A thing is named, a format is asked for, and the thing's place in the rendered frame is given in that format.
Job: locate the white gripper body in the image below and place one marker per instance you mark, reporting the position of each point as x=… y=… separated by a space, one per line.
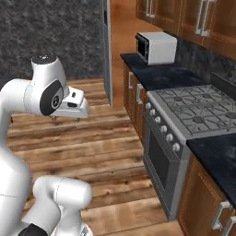
x=73 y=111

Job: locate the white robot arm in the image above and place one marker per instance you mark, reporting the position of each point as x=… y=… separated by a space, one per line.
x=15 y=101

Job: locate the white stove knob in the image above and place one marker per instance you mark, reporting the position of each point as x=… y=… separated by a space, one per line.
x=148 y=105
x=157 y=120
x=169 y=137
x=176 y=147
x=152 y=112
x=163 y=128

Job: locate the silver stove with hob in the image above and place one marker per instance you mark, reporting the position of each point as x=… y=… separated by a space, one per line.
x=199 y=110

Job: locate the brown wooden base cupboard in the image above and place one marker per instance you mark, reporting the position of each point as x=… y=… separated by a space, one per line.
x=130 y=101
x=199 y=196

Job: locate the grey fridge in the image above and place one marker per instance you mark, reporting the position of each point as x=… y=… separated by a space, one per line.
x=107 y=52

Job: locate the silver oven door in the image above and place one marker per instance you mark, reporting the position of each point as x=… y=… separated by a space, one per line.
x=159 y=162

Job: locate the white microwave oven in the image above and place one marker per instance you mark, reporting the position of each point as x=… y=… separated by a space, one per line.
x=161 y=47

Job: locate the brown wooden wall cupboard door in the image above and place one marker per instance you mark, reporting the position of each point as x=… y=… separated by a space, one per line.
x=224 y=27
x=142 y=9
x=167 y=14
x=189 y=18

